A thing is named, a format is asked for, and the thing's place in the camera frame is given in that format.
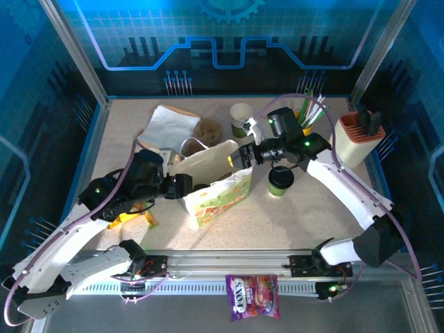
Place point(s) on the floral paper gift bag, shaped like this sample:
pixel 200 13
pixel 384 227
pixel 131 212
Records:
pixel 215 159

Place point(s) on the black plastic cup lid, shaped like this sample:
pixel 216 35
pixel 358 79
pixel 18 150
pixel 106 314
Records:
pixel 281 177
pixel 201 187

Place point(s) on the stack of green paper cups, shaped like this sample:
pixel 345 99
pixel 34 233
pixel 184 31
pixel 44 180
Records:
pixel 239 114

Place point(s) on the green paper coffee cup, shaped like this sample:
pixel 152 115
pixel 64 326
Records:
pixel 279 190

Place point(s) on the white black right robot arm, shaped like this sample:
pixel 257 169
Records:
pixel 347 194

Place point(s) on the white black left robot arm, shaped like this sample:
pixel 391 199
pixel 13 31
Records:
pixel 69 236

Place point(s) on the yellow straw holder cup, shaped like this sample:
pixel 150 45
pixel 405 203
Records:
pixel 307 130

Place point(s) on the yellow snack packet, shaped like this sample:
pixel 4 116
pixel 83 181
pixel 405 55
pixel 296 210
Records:
pixel 126 217

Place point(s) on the green paper straw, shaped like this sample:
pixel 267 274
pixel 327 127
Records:
pixel 305 104

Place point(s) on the white wrapped straw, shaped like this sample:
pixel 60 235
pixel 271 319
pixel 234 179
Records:
pixel 317 105

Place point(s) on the beige holder with orange top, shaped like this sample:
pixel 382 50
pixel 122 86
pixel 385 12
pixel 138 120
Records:
pixel 357 149

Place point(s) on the flat white paper bag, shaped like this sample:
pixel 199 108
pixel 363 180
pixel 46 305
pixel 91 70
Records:
pixel 170 123

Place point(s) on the small controller board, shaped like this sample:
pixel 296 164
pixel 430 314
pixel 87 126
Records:
pixel 333 288
pixel 136 279

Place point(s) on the purple Fox's candy bag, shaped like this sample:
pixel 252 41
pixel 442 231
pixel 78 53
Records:
pixel 251 296

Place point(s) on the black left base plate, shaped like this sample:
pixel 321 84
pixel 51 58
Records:
pixel 157 264

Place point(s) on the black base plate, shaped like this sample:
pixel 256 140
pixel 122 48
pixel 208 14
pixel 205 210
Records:
pixel 157 264
pixel 298 266

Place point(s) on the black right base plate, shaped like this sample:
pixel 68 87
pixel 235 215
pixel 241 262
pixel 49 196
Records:
pixel 298 266

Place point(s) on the aluminium frame post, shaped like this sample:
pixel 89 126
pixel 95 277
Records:
pixel 69 45
pixel 379 45

